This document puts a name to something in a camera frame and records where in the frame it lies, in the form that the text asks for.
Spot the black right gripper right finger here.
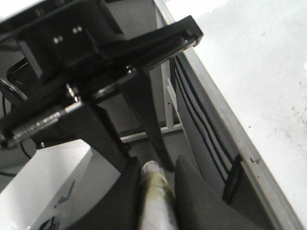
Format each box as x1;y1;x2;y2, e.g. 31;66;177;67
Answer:
118;65;174;172

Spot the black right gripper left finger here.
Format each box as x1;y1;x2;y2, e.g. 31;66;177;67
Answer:
62;103;137;173

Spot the white whiteboard marker pen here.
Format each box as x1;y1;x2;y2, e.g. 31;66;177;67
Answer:
137;161;179;230

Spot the white whiteboard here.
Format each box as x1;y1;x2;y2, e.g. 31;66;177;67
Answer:
162;0;307;216

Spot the grey aluminium marker tray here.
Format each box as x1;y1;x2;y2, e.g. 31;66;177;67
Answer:
153;0;305;230

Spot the white box with logo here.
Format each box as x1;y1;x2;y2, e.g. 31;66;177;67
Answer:
0;140;119;230

